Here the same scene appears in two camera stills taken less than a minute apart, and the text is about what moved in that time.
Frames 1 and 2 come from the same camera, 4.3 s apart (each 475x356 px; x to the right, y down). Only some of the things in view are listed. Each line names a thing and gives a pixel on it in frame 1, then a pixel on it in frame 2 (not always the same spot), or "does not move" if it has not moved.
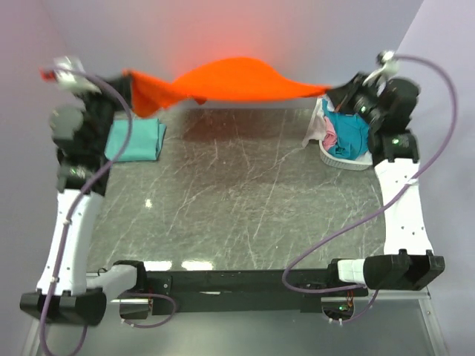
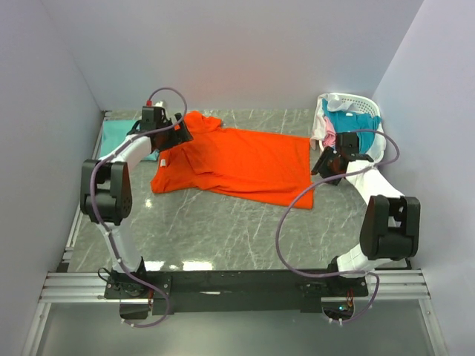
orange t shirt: x=225 y=79 → x=263 y=166
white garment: x=317 y=130 does not move
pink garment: x=330 y=138 does not move
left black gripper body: x=116 y=89 → x=178 y=131
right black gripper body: x=349 y=90 → x=326 y=163
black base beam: x=243 y=291 does not move
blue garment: x=352 y=133 does not move
